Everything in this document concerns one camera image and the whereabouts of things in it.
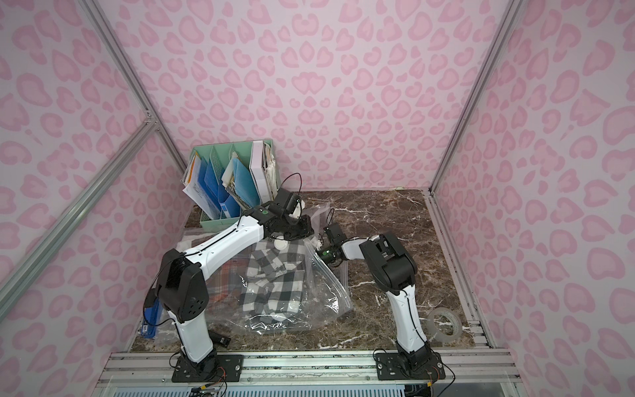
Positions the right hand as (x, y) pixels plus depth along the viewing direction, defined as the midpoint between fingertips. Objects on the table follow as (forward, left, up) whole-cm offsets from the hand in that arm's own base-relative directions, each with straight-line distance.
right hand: (299, 268), depth 92 cm
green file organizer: (+23, +28, +22) cm, 42 cm away
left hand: (+8, -7, +14) cm, 18 cm away
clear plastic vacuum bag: (-9, -10, -2) cm, 13 cm away
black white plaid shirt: (-6, +8, 0) cm, 10 cm away
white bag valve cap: (+7, +7, +5) cm, 12 cm away
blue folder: (+28, +22, +16) cm, 39 cm away
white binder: (+29, +16, +22) cm, 40 cm away
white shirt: (+9, +46, +2) cm, 47 cm away
